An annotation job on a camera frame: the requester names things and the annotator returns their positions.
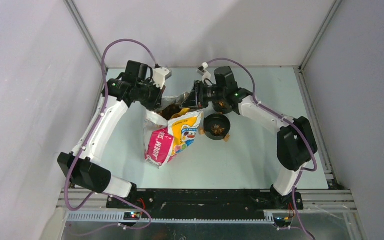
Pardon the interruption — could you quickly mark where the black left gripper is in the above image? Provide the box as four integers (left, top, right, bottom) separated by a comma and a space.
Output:
136, 79, 165, 111

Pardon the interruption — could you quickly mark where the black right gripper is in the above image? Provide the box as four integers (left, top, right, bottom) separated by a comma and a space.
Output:
180, 80, 227, 110

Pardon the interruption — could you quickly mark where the yellow plastic food scoop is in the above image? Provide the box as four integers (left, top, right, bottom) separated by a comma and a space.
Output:
170, 108, 191, 120

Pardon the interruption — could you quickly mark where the cat food bag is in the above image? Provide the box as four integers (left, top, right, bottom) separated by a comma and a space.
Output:
143, 92, 197, 168

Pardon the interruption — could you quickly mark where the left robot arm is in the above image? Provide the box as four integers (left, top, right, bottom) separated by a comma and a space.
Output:
57, 60, 172, 208

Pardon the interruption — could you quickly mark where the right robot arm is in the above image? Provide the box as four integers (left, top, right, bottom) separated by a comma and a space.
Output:
180, 65, 318, 209

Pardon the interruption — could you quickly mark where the pet food kibble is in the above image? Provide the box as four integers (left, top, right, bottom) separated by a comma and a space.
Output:
158, 103, 219, 140

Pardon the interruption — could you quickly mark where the black bowl fishbone print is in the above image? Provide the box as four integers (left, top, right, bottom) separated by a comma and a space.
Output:
212, 101, 233, 115

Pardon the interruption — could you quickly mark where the black bowl paw print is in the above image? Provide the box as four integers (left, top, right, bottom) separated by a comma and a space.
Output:
203, 113, 231, 133

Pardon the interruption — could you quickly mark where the perforated metal strip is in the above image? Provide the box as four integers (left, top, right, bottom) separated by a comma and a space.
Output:
66, 211, 281, 224

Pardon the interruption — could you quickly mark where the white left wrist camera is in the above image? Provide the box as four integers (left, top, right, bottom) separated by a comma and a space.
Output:
152, 67, 172, 90

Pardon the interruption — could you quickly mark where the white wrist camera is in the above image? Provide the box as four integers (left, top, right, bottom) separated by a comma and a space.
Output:
197, 62, 212, 82
152, 67, 172, 90

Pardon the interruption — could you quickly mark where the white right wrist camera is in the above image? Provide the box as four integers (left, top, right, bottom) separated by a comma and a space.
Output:
197, 62, 212, 82

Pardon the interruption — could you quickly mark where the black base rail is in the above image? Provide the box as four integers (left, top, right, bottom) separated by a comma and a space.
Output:
105, 188, 304, 220

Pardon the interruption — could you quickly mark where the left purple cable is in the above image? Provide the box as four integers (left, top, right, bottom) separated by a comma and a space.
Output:
63, 38, 158, 231

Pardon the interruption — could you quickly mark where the purple cable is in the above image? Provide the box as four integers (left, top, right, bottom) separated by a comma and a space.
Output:
63, 38, 158, 231
206, 58, 318, 240

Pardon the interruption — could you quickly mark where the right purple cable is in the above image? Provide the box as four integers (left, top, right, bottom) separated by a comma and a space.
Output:
206, 58, 318, 240

